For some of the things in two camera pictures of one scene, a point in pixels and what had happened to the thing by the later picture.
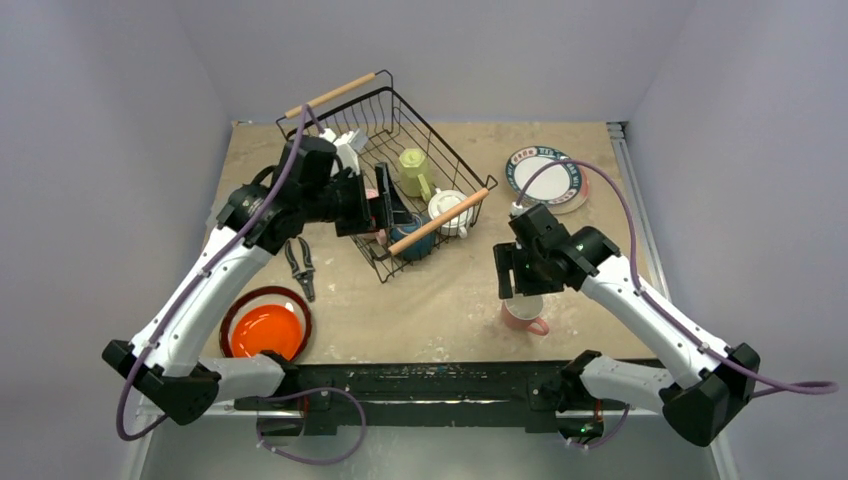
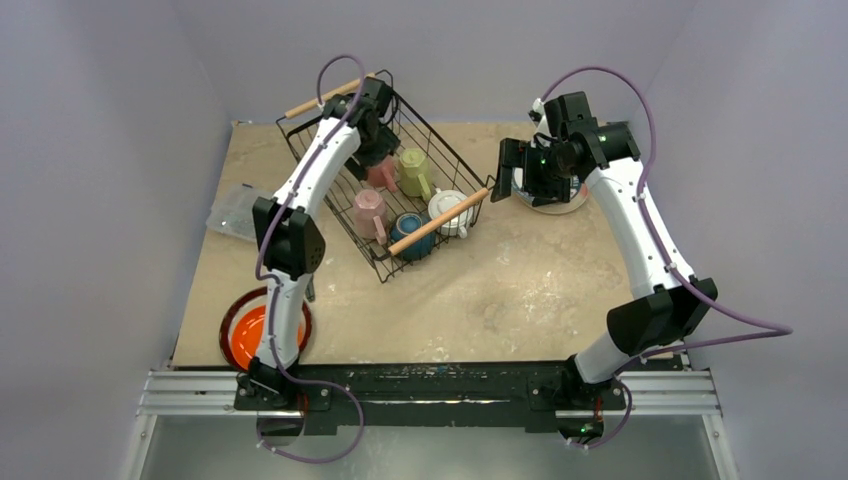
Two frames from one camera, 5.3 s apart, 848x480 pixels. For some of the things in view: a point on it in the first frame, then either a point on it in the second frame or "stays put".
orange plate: x=273 y=328 stays put
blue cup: x=419 y=248 stays put
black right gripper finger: x=504 y=258 → x=511 y=155
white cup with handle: x=443 y=202 stays put
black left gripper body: x=343 y=200 → x=375 y=150
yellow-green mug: x=413 y=166 stays put
